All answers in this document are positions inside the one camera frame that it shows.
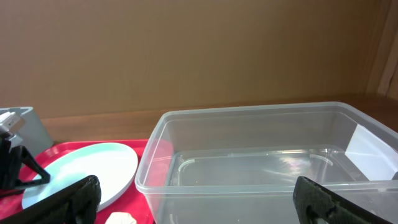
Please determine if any clear plastic bin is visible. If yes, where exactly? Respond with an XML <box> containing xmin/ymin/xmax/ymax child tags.
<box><xmin>135</xmin><ymin>102</ymin><xmax>397</xmax><ymax>223</ymax></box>

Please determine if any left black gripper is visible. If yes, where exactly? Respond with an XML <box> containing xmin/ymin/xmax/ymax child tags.
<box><xmin>1</xmin><ymin>138</ymin><xmax>50</xmax><ymax>190</ymax></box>

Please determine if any light blue plate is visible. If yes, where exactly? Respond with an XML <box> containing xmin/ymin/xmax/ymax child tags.
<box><xmin>22</xmin><ymin>142</ymin><xmax>138</xmax><ymax>211</ymax></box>

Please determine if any red plastic tray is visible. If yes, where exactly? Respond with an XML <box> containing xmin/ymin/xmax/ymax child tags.
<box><xmin>1</xmin><ymin>141</ymin><xmax>154</xmax><ymax>224</ymax></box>

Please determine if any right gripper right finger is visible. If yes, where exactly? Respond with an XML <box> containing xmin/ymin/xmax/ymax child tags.
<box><xmin>293</xmin><ymin>176</ymin><xmax>391</xmax><ymax>224</ymax></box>

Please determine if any crumpled white napkin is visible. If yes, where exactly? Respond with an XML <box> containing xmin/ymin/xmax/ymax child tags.
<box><xmin>105</xmin><ymin>212</ymin><xmax>137</xmax><ymax>224</ymax></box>

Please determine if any grey dishwasher rack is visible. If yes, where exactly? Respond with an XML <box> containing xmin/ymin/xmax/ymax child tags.
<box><xmin>1</xmin><ymin>106</ymin><xmax>54</xmax><ymax>156</ymax></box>

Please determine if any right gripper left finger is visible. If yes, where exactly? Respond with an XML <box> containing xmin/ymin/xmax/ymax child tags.
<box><xmin>1</xmin><ymin>175</ymin><xmax>101</xmax><ymax>224</ymax></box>

